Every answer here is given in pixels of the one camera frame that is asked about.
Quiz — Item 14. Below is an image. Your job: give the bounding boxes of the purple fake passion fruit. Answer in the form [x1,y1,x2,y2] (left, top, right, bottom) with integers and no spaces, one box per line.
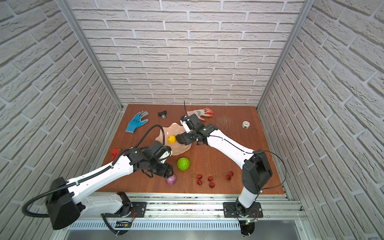
[166,175,177,186]

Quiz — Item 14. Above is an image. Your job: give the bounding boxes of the yellow fake lemon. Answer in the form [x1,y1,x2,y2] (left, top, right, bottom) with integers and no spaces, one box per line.
[168,135,177,144]

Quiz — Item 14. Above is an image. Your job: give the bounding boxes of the green bumpy fake fruit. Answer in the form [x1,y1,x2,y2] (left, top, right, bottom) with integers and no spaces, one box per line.
[177,157,191,171]

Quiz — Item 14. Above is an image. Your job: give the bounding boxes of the red fake cherry pair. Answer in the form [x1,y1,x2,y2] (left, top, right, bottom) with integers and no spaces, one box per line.
[207,176,216,189]
[225,171,234,181]
[192,174,203,185]

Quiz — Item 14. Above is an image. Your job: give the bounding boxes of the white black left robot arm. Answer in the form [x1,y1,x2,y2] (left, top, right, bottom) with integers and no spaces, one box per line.
[46,141,174,230]

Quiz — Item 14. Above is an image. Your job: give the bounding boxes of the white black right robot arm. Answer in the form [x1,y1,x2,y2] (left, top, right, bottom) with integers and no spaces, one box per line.
[176,114,273,216]

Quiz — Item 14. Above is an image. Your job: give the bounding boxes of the pink wavy fruit bowl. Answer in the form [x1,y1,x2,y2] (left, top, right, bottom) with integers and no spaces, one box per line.
[163,123,191,156]

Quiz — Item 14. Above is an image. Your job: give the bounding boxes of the white red work glove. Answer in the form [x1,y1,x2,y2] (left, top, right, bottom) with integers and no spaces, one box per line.
[187,108,214,122]

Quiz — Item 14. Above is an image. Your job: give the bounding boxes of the small black clip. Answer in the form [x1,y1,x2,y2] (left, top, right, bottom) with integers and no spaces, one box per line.
[158,111,167,119]

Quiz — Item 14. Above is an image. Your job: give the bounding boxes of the blue grey work glove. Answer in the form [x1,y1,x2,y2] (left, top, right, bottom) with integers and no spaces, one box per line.
[126,111,149,133]

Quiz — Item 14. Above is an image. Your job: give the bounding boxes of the white tape roll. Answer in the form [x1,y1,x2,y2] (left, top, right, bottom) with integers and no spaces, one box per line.
[242,121,250,129]

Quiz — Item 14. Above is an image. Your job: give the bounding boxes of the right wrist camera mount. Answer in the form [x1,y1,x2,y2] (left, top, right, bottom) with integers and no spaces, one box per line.
[181,116,191,133]

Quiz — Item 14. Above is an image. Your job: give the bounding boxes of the red handled tool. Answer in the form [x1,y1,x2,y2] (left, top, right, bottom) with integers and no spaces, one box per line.
[111,149,122,161]

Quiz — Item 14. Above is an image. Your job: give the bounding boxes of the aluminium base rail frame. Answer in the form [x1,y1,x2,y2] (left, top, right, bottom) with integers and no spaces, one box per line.
[49,191,316,240]

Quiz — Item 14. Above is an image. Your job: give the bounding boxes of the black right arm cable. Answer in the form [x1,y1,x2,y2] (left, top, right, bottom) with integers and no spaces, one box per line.
[215,134,287,190]

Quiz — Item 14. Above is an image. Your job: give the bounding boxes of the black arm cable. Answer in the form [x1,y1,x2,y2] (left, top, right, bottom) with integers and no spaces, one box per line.
[22,124,166,218]
[215,134,287,190]

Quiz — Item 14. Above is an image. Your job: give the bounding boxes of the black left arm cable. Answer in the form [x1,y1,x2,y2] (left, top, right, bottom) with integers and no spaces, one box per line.
[22,124,166,218]

